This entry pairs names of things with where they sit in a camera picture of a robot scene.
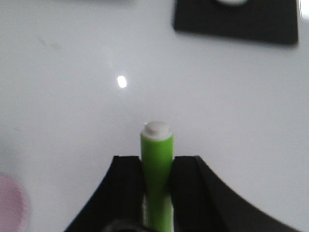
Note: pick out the green marker pen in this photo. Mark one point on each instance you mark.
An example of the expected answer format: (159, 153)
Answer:
(156, 143)

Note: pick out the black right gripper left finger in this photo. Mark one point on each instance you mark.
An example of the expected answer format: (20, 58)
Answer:
(119, 197)

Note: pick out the pink mesh pen holder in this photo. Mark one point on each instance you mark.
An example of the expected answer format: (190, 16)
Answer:
(13, 206)

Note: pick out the black mouse pad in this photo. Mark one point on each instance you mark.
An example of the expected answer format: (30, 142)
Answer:
(269, 21)

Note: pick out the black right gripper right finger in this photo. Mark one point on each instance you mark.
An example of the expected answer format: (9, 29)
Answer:
(202, 202)

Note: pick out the white computer mouse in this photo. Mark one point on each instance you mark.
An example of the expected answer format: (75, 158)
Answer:
(232, 3)

